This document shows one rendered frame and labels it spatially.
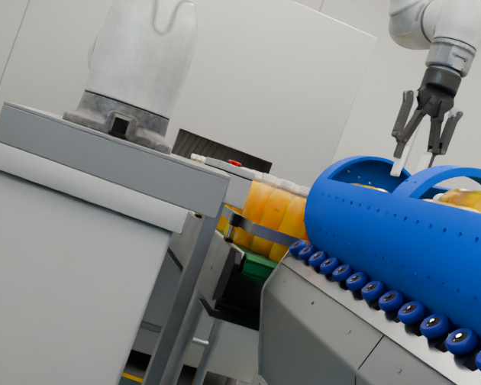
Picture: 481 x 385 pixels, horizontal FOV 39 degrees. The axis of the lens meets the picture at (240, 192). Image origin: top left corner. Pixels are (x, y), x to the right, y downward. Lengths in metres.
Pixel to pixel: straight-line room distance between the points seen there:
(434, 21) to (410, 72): 4.61
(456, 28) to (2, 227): 0.93
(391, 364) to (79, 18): 5.15
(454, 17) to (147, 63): 0.65
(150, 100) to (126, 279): 0.30
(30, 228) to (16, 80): 4.96
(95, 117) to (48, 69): 4.84
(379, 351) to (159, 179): 0.45
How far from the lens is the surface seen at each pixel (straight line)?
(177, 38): 1.15
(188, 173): 1.03
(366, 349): 1.19
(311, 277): 1.51
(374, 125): 5.97
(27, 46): 6.03
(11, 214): 1.08
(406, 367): 1.08
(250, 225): 1.75
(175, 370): 2.08
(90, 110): 1.14
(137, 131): 1.12
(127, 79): 1.13
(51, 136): 1.06
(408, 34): 1.59
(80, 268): 1.07
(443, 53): 1.44
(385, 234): 1.22
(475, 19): 1.46
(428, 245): 1.08
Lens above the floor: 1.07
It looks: 1 degrees down
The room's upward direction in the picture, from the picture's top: 20 degrees clockwise
